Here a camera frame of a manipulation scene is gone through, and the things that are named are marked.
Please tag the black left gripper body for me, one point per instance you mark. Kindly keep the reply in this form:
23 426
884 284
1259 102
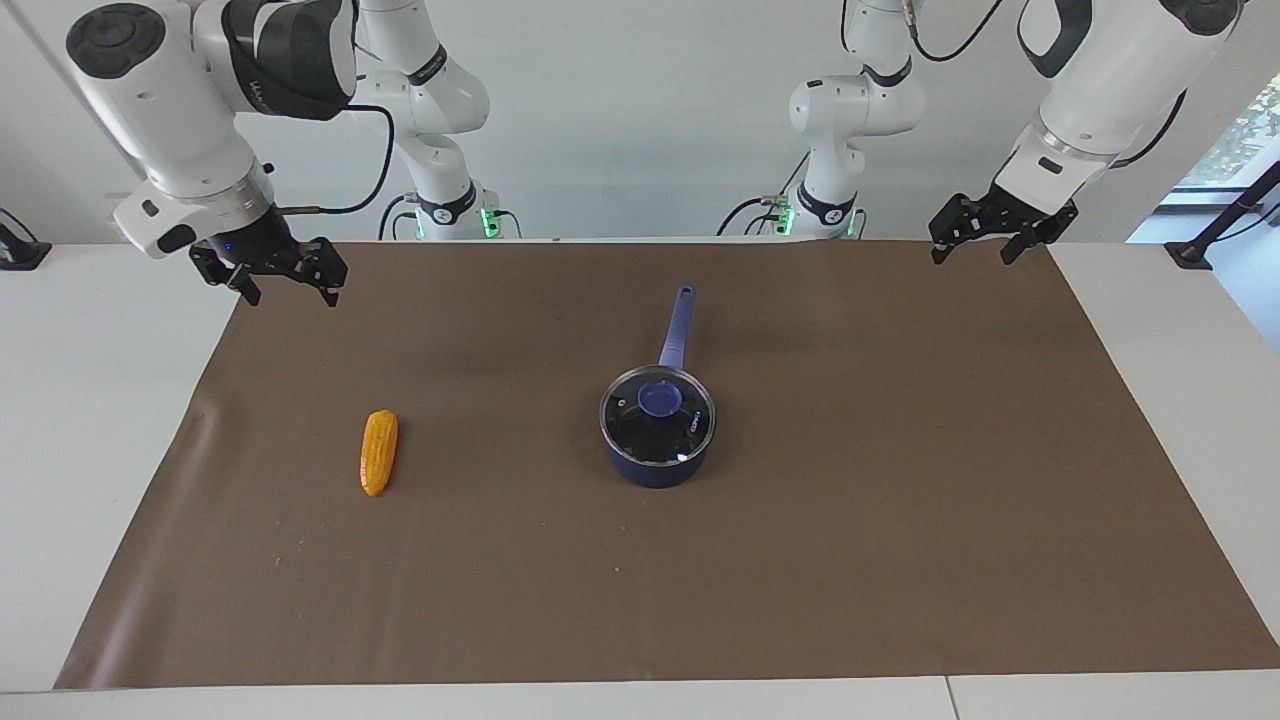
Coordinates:
995 215

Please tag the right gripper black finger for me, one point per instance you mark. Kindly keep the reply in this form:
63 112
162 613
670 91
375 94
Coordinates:
249 289
332 293

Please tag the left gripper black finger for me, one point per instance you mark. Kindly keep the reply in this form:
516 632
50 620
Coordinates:
1020 247
940 250

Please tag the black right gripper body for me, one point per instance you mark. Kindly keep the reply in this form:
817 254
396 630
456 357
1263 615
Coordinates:
260 245

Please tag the yellow toy corn cob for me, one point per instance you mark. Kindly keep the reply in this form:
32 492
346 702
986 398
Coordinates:
379 452

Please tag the glass lid with blue knob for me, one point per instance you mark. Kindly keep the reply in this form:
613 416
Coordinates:
635 428

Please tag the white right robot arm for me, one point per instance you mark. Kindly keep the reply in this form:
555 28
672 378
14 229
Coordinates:
180 120

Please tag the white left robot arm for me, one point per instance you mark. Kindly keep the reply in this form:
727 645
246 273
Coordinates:
1100 90

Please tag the window with green foliage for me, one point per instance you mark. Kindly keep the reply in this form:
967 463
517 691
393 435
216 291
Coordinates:
1245 130

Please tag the dark blue saucepan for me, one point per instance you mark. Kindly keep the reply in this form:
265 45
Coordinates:
677 330

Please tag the brown table mat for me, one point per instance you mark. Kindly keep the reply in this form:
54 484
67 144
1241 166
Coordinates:
800 580

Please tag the black camera stand pole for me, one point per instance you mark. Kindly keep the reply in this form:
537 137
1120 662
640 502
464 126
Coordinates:
1225 215

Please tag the black table clamp mount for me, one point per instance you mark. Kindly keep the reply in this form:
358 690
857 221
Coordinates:
18 250

